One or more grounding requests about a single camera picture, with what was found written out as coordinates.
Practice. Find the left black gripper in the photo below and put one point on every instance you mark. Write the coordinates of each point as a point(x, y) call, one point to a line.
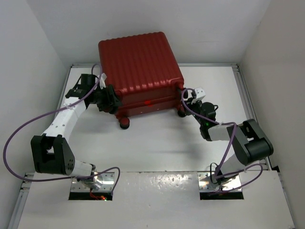
point(109, 100)

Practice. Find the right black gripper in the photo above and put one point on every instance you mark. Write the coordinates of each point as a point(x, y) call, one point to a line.
point(190, 105)

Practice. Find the red suitcase blue lining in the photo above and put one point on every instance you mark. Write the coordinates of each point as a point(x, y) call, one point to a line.
point(144, 74)

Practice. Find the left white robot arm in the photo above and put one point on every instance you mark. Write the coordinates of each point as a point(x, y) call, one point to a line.
point(50, 150)

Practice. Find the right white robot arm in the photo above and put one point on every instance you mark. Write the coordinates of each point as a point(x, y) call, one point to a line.
point(247, 142)

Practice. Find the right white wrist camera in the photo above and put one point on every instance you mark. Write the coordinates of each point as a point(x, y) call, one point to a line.
point(199, 94)

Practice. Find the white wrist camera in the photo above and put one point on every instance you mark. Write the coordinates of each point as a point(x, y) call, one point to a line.
point(102, 80)
point(199, 94)

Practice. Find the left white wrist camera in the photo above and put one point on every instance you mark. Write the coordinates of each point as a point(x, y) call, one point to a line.
point(102, 80)

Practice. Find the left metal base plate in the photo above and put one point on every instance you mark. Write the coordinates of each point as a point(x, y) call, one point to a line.
point(100, 183)

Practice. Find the metal base plate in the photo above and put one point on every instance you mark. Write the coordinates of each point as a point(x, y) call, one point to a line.
point(100, 183)
point(206, 185)

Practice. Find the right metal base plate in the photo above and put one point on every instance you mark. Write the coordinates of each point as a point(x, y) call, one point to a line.
point(206, 185)

